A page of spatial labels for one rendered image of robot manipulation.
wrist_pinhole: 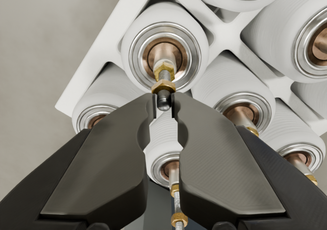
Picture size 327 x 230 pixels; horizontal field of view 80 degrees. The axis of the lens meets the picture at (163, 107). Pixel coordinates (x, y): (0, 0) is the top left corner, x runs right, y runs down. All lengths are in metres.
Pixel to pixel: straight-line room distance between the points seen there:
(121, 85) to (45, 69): 0.32
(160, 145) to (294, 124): 0.19
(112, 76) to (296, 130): 0.27
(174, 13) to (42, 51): 0.40
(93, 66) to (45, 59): 0.26
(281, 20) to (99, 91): 0.22
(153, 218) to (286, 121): 0.29
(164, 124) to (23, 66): 0.39
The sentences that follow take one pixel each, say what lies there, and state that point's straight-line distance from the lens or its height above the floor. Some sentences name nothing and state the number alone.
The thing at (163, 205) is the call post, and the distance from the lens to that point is 0.46.
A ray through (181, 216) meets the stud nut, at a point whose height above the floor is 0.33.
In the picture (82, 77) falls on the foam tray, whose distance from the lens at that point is 0.32.
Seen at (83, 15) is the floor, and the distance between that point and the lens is 0.49.
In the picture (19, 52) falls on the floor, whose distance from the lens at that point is 0.58.
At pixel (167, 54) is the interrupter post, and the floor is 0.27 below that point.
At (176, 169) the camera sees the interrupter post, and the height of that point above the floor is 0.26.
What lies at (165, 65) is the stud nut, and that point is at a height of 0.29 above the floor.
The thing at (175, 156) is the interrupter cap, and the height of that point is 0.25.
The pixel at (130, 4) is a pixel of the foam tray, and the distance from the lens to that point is 0.28.
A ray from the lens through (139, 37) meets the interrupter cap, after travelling 0.20.
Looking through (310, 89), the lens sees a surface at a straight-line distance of 0.36.
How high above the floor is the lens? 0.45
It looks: 60 degrees down
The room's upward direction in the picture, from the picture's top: 179 degrees counter-clockwise
